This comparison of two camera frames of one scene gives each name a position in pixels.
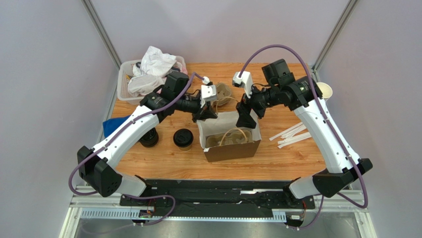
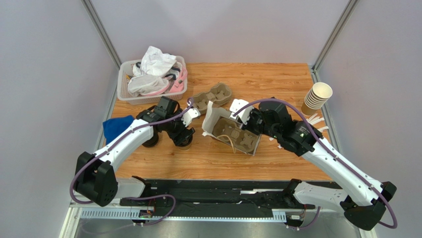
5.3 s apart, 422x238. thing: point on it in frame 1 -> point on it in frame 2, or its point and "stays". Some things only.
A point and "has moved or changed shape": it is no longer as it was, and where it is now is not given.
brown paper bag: [225, 122] has moved or changed shape
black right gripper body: [246, 107] -> [254, 118]
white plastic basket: [125, 70] stays
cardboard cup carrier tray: [223, 92] stays
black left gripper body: [195, 99] -> [175, 128]
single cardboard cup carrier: [236, 136] has moved or changed shape
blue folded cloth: [110, 124] stays
